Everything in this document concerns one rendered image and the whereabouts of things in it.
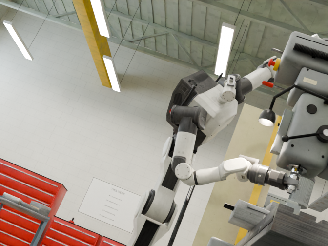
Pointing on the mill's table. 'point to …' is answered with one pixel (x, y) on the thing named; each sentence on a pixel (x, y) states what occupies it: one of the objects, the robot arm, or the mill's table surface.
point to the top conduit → (311, 51)
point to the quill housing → (321, 162)
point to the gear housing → (320, 83)
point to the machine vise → (247, 215)
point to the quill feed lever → (320, 133)
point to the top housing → (300, 58)
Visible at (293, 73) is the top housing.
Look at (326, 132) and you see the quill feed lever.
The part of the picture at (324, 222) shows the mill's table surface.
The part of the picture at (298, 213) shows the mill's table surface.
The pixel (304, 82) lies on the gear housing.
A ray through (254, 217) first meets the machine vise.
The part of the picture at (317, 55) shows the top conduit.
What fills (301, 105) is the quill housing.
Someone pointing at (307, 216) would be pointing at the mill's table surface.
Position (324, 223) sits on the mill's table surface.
